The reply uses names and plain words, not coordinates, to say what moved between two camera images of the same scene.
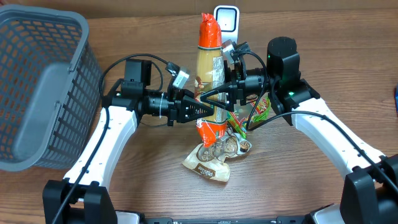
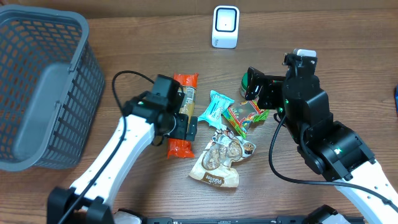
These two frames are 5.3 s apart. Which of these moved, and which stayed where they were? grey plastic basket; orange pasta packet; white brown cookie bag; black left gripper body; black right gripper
Moved: orange pasta packet; black right gripper; white brown cookie bag; black left gripper body
Stayed: grey plastic basket
